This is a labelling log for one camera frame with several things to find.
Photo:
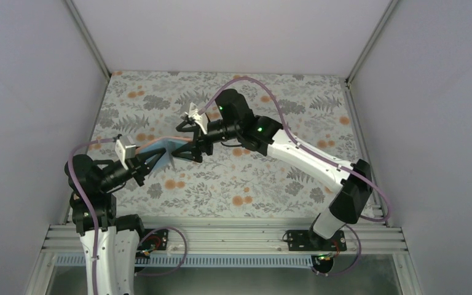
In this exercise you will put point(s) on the floral table mat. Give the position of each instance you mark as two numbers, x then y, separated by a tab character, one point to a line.
233	182

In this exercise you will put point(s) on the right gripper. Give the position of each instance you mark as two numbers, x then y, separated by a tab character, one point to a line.
197	132

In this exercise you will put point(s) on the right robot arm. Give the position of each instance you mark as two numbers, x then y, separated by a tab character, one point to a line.
351	181

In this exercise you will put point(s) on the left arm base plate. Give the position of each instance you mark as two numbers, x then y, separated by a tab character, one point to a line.
155	242

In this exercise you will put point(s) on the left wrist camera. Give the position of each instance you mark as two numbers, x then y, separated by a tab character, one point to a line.
125	149

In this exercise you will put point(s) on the aluminium rail frame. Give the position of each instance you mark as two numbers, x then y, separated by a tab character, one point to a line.
266	235

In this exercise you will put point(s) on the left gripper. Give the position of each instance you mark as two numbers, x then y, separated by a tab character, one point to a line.
141	158

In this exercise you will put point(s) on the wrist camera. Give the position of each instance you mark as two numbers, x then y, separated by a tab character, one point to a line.
193	115
125	149

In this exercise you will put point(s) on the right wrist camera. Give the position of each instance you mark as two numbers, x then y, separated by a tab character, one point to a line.
193	115

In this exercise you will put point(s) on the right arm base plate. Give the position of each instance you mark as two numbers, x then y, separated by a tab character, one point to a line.
304	240

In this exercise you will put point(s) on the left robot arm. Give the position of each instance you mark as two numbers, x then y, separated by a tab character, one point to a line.
109	241

